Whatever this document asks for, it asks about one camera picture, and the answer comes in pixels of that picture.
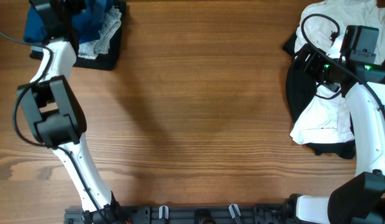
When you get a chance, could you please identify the dark blue t-shirt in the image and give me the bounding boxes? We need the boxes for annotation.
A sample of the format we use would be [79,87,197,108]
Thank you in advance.
[23,0,114,44]

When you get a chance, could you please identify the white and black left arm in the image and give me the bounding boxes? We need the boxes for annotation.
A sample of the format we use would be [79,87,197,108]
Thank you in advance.
[13,0,130,223]

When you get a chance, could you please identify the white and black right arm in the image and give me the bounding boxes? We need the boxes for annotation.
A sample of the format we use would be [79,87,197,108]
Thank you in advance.
[283,26,385,223]

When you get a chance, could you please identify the crumpled black garment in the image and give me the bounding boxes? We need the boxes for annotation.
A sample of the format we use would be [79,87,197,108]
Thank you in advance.
[282,32,356,160]

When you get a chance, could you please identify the crumpled white shirt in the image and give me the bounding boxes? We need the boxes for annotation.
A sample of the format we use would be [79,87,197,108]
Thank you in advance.
[290,0,385,144]

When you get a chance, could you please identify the folded black garment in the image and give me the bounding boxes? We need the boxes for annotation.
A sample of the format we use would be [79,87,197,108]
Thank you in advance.
[29,1,127,70]

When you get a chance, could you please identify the folded light blue jeans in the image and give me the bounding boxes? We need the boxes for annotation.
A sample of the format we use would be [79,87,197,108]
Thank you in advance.
[78,6,122,60]

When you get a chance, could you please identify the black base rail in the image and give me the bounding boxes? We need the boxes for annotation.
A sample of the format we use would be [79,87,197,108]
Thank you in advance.
[63,203,292,224]

